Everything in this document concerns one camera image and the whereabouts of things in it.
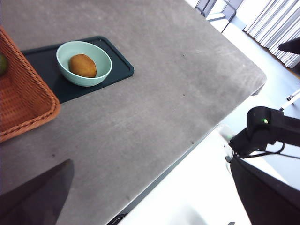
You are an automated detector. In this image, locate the white stand leg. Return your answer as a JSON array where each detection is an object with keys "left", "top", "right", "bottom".
[{"left": 279, "top": 88, "right": 300, "bottom": 111}]

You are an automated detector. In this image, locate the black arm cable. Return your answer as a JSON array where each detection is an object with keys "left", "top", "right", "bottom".
[{"left": 234, "top": 142, "right": 300, "bottom": 160}]

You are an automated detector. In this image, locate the dark rectangular tray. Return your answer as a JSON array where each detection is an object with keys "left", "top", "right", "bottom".
[{"left": 20, "top": 35, "right": 135, "bottom": 104}]

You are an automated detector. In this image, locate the black pointed panel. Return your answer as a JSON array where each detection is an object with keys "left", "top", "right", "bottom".
[{"left": 278, "top": 37, "right": 300, "bottom": 56}]

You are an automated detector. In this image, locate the pale grey camera box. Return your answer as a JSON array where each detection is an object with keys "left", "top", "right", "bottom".
[{"left": 218, "top": 124, "right": 236, "bottom": 143}]

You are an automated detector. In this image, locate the grey metal frame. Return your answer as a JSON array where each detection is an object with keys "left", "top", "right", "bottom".
[{"left": 195, "top": 0, "right": 243, "bottom": 33}]

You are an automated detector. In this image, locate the brown wicker basket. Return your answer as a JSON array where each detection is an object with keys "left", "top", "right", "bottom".
[{"left": 0, "top": 25, "right": 61, "bottom": 143}]

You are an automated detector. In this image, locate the white pleated curtain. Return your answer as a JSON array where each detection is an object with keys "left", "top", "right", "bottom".
[{"left": 243, "top": 0, "right": 300, "bottom": 69}]

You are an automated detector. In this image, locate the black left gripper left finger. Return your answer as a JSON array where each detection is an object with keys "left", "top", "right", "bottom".
[{"left": 0, "top": 158, "right": 75, "bottom": 225}]

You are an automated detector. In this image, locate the teal ribbed bowl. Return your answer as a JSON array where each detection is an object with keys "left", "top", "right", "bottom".
[{"left": 56, "top": 40, "right": 113, "bottom": 88}]

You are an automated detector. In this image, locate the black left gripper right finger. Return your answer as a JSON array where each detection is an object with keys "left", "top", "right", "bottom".
[{"left": 229, "top": 155, "right": 300, "bottom": 225}]

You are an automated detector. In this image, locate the green lime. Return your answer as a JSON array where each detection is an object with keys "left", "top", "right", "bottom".
[{"left": 0, "top": 54, "right": 8, "bottom": 76}]

